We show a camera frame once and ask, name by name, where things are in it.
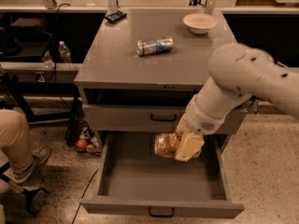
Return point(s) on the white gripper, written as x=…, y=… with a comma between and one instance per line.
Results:
x=198, y=120

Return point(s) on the orange soda can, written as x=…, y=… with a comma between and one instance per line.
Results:
x=166, y=144

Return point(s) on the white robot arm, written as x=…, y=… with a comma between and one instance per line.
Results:
x=236, y=73

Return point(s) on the open grey lower drawer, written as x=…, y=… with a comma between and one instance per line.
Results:
x=133, y=180

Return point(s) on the grey drawer cabinet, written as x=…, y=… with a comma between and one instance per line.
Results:
x=113, y=74

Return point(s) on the closed grey upper drawer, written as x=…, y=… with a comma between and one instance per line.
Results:
x=133, y=118

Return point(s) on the silver blue soda can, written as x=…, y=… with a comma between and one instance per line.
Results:
x=154, y=46

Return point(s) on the basket of snacks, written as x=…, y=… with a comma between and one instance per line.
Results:
x=88, y=143

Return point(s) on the white bowl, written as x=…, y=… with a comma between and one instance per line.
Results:
x=199, y=23

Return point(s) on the black snack packet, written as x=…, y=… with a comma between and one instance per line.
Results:
x=116, y=16

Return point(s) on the clear water bottle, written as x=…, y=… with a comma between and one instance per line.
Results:
x=64, y=52

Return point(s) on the grey sneaker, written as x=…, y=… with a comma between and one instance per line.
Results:
x=39, y=157

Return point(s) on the black office chair base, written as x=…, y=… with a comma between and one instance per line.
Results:
x=28, y=194

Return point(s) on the person leg khaki trousers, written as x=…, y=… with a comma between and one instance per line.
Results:
x=15, y=140

